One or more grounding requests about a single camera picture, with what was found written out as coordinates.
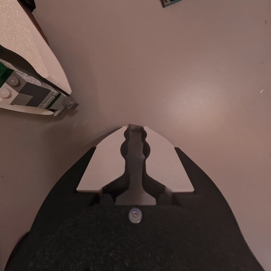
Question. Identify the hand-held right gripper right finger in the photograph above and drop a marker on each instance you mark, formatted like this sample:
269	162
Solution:
169	167

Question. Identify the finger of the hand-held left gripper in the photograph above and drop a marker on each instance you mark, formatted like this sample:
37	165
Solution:
21	108
21	27

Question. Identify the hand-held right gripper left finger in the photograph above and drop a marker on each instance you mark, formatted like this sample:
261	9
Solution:
101	167

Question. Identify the grey brick pillar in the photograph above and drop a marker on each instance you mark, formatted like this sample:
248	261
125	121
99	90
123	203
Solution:
31	93

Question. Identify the small grey plate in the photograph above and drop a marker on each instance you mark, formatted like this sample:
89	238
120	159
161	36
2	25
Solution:
135	127

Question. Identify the grey baseplate brick building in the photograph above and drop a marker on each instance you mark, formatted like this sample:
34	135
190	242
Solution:
169	3

